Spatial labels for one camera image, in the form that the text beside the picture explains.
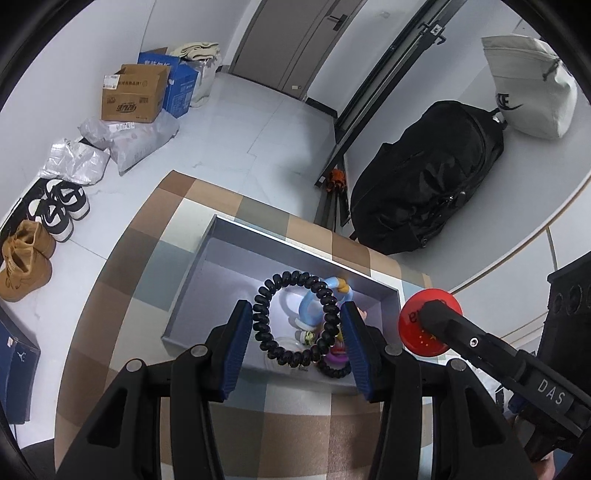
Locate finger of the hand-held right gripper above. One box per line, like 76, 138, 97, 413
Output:
418, 298, 528, 385

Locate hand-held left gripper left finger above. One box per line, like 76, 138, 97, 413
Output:
55, 300, 254, 480

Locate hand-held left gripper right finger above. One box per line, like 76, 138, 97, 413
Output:
341, 302, 539, 480

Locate dark bead bracelet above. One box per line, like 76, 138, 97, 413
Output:
316, 357, 354, 380

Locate black spiral bracelet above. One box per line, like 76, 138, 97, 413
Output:
253, 271, 343, 368

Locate pink pig toy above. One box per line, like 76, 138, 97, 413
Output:
329, 308, 370, 361

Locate red round badge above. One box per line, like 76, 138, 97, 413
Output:
398, 287, 463, 357

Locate light blue ring bracelet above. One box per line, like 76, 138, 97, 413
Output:
283, 276, 355, 330

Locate grey cardboard box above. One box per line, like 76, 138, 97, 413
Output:
161, 213, 402, 398

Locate checkered tablecloth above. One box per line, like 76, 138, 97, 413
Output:
54, 170, 435, 480

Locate black backpack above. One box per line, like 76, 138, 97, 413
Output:
348, 100, 507, 256

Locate black tripod with orange clamp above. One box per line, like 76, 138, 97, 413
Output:
314, 157, 352, 230

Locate dark blue shoe box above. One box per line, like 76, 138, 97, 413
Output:
0, 305, 42, 426

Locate tan boot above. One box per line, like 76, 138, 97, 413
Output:
2, 219, 57, 260
0, 240, 53, 304

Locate black and white sneaker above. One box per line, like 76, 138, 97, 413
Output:
46, 180, 91, 223
25, 198, 75, 243

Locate grey mail bag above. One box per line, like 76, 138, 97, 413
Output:
78, 111, 181, 176

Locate silver mail bag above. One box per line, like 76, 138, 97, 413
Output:
39, 138, 112, 186

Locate white canvas tote bag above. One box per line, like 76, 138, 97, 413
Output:
481, 34, 579, 140

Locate blue cardboard box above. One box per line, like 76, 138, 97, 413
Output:
137, 47, 200, 117

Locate white plastic bag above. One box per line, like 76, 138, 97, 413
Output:
187, 51, 223, 108

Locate brown cardboard box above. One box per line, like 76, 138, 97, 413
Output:
102, 64, 172, 124

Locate cream tote bag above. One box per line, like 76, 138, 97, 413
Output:
173, 41, 221, 64

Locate grey door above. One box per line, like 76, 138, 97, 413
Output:
231, 0, 368, 100

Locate black sliding door frame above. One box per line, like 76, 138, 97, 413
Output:
335, 0, 451, 139

